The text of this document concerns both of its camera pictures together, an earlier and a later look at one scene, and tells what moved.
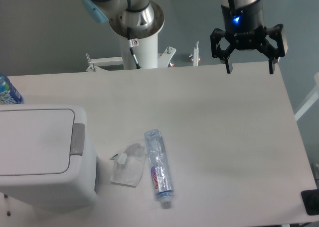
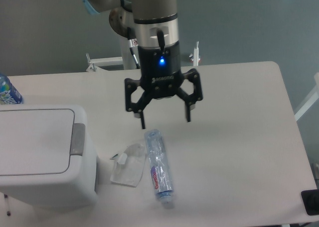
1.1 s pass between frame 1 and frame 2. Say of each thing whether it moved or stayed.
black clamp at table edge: stayed
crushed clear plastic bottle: stayed
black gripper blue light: moved
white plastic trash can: stayed
